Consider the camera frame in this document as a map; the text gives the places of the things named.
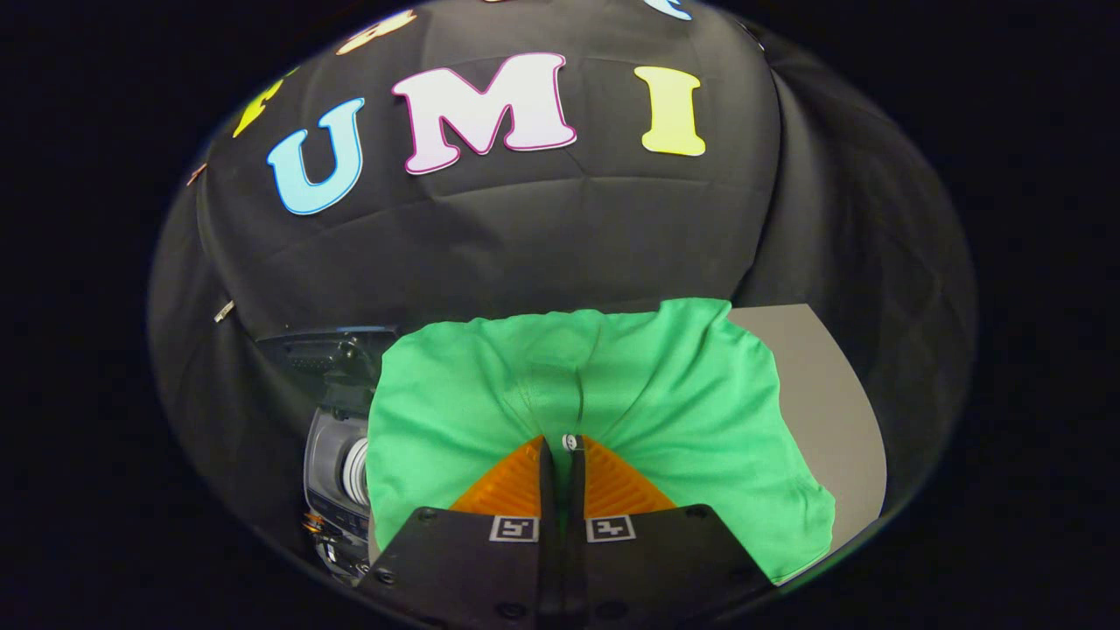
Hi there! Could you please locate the green polo shirt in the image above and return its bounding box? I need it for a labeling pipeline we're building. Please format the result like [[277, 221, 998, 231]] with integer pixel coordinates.
[[365, 297, 837, 587]]

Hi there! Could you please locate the grey cabinet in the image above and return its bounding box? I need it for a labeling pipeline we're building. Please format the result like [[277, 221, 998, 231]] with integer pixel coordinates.
[[724, 303, 888, 585]]

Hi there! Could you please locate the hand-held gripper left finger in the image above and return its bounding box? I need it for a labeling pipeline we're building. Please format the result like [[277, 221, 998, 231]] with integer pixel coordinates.
[[357, 435, 562, 630]]

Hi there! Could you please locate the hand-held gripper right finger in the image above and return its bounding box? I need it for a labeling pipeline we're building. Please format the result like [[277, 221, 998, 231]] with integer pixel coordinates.
[[564, 435, 778, 630]]

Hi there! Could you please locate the black backdrop cloth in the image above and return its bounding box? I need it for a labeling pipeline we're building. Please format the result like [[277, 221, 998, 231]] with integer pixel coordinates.
[[147, 0, 977, 561]]

